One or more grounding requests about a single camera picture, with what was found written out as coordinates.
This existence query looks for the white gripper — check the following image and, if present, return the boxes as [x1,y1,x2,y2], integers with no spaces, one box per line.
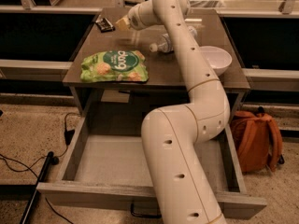
[116,0,156,31]

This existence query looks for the black rxbar chocolate bar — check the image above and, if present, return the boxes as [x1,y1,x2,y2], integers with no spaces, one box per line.
[95,18,115,33]

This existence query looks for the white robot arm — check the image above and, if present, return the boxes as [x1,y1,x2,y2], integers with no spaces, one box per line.
[117,0,230,224]

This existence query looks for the grey cabinet with glossy top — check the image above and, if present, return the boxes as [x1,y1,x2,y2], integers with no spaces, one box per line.
[64,8,250,110]

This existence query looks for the open grey top drawer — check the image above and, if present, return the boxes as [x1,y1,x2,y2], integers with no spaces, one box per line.
[36,89,268,220]

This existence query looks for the green snack bag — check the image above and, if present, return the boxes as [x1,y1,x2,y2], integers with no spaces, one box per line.
[80,50,149,83]

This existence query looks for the clear plastic water bottle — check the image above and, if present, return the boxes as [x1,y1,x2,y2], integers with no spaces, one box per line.
[149,26,197,53]

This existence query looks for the white bowl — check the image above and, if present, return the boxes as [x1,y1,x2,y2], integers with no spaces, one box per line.
[201,46,233,77]

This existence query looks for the black pole on floor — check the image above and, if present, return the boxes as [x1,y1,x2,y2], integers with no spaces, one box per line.
[19,151,60,224]

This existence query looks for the orange backpack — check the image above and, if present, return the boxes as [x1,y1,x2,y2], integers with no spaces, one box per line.
[230,110,283,173]

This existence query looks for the black power adapter cable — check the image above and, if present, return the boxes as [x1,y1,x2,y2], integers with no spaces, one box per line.
[0,112,81,224]

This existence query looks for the black drawer handle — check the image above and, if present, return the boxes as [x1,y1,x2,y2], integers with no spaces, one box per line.
[130,203,162,219]

